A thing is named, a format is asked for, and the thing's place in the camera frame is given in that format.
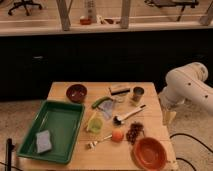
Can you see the black stand post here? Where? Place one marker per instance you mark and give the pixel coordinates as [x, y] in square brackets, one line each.
[8, 158]

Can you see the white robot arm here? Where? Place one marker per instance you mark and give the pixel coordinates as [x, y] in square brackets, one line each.
[186, 82]

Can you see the green plastic tray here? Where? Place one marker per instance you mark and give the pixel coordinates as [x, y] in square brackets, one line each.
[63, 121]

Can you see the grey cloth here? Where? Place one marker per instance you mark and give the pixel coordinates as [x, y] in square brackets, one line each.
[106, 108]

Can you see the grey sponge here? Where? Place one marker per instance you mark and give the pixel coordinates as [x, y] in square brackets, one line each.
[43, 142]

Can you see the yellow wedge piece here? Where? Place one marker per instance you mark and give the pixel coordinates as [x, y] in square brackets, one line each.
[91, 117]

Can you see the small red dish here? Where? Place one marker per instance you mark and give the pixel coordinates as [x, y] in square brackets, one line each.
[85, 21]

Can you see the brown grape bunch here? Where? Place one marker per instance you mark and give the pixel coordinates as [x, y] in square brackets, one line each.
[135, 129]

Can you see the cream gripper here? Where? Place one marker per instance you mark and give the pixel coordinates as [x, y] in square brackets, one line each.
[168, 116]

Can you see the metal can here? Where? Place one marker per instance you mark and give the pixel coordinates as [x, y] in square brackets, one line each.
[137, 93]

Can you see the silver fork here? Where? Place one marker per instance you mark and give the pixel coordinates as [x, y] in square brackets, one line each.
[93, 144]

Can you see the orange bowl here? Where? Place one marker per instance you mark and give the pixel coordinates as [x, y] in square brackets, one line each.
[149, 154]

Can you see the green cucumber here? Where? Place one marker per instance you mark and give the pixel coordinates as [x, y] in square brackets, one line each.
[99, 101]

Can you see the orange ball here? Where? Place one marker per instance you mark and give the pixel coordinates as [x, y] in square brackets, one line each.
[117, 135]

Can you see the dark red bowl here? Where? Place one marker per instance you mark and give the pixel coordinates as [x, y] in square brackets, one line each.
[76, 93]

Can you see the black office chair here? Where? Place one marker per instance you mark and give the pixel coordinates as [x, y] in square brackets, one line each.
[25, 4]

